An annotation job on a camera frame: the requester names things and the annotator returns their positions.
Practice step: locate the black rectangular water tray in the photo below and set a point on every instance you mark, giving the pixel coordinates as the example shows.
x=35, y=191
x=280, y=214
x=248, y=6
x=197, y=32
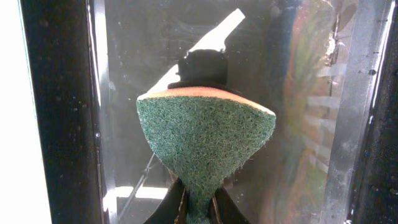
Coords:
x=327, y=69

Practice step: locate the green scouring sponge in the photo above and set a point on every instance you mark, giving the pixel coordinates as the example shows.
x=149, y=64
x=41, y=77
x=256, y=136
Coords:
x=203, y=135

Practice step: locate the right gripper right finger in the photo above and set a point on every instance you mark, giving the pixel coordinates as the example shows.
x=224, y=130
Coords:
x=222, y=210

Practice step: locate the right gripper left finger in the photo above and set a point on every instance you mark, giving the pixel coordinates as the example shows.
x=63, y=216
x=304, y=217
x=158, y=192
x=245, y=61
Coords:
x=173, y=208

